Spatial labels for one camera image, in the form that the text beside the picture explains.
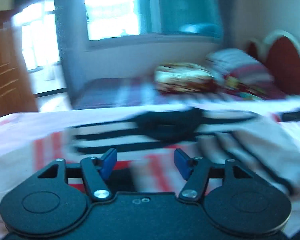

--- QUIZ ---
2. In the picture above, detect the striped knit sweater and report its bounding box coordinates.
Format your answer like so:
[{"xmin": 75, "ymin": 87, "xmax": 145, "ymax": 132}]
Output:
[{"xmin": 32, "ymin": 107, "xmax": 300, "ymax": 196}]

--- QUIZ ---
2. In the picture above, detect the red heart-shaped headboard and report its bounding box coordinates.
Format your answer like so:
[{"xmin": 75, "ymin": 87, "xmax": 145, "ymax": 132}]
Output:
[{"xmin": 245, "ymin": 30, "xmax": 300, "ymax": 96}]

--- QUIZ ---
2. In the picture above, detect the white floral bed sheet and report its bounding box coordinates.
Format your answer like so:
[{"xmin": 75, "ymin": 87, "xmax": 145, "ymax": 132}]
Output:
[{"xmin": 0, "ymin": 99, "xmax": 300, "ymax": 239}]

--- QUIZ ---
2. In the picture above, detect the striped pillow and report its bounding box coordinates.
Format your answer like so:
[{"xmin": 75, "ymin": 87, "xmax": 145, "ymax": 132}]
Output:
[{"xmin": 206, "ymin": 48, "xmax": 285, "ymax": 100}]

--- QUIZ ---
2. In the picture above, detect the brown wooden door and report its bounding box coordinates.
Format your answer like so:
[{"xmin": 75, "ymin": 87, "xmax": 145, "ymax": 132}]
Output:
[{"xmin": 0, "ymin": 9, "xmax": 38, "ymax": 117}]

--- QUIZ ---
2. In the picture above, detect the purple striped mattress cover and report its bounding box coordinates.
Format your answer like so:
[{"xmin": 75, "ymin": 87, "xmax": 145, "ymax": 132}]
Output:
[{"xmin": 72, "ymin": 76, "xmax": 168, "ymax": 110}]

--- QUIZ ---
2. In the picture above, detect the folded patterned blanket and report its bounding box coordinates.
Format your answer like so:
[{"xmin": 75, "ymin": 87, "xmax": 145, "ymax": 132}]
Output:
[{"xmin": 154, "ymin": 62, "xmax": 218, "ymax": 94}]

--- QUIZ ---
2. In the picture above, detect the grey curtain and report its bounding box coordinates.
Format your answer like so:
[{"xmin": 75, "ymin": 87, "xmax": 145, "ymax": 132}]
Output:
[{"xmin": 55, "ymin": 0, "xmax": 88, "ymax": 106}]

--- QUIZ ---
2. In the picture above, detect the window with teal curtain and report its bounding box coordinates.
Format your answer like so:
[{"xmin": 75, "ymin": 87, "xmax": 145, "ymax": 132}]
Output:
[{"xmin": 84, "ymin": 0, "xmax": 224, "ymax": 48}]

